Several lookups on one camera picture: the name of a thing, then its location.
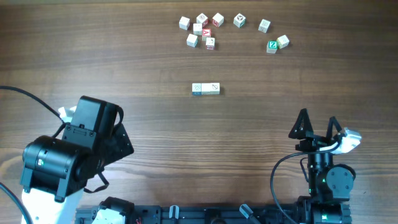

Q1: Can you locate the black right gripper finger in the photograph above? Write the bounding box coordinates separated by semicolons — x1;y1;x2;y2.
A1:
326;116;342;139
289;108;313;139

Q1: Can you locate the green letter Z block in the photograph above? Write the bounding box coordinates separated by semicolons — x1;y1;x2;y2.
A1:
266;40;278;54

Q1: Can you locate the white block leaf picture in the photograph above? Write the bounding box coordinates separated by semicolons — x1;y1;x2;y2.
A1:
210;83;220;95

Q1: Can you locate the white block blue side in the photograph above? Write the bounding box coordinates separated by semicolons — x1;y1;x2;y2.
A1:
192;83;201;96

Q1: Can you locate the white block plain picture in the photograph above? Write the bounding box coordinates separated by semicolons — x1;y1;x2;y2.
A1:
258;19;271;33

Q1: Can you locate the white block green side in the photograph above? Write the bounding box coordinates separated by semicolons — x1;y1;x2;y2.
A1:
201;83;212;95

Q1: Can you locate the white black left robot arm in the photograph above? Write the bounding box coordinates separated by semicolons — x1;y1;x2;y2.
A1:
20;96;134;223

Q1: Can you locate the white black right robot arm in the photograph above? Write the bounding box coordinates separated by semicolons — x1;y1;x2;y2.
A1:
289;108;362;224

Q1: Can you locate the white block yellow side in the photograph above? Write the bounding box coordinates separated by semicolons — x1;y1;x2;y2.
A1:
277;35;290;49

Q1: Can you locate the white block green panda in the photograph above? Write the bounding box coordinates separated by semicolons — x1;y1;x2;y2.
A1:
233;13;246;28

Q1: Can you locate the white block red number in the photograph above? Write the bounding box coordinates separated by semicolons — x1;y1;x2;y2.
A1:
205;37;215;50

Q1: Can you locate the white block green edge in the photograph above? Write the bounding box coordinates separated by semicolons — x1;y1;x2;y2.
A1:
187;34;198;47

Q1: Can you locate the red letter A block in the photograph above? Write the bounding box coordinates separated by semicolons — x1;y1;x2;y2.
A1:
201;29;211;41

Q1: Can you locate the white block far left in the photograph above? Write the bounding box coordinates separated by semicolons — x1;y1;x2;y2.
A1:
178;16;190;30

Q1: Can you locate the white block red letter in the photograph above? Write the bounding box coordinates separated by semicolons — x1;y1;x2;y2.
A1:
212;12;224;27

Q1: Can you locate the plain white wooden block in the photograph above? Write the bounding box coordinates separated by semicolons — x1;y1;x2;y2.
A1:
193;23;203;36

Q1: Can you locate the white block red picture top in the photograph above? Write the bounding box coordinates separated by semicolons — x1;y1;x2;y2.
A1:
196;13;208;27

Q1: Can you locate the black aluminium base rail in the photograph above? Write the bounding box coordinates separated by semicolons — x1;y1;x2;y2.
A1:
75;196;353;224

